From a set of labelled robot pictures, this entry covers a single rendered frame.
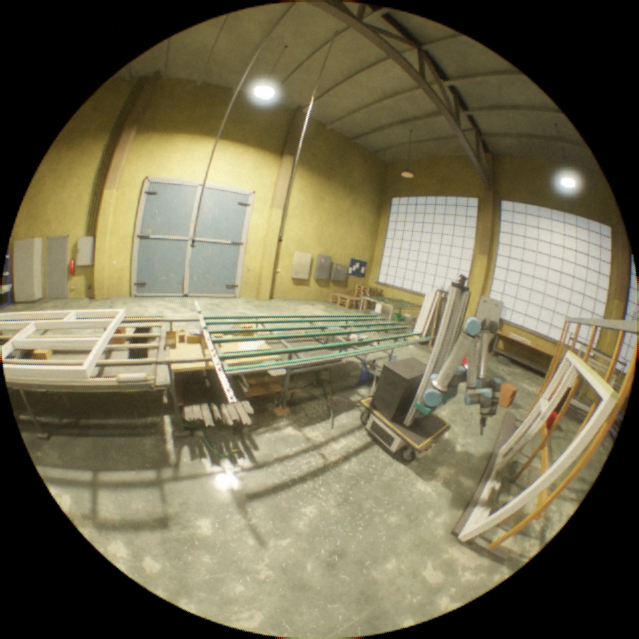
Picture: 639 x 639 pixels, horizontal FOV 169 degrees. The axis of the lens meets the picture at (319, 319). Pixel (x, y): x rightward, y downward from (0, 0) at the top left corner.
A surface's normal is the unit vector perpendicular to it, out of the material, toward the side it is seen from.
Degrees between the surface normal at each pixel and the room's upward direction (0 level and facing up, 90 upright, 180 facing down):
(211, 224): 90
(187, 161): 90
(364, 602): 0
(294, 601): 0
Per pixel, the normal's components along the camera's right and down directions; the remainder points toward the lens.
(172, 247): 0.58, 0.30
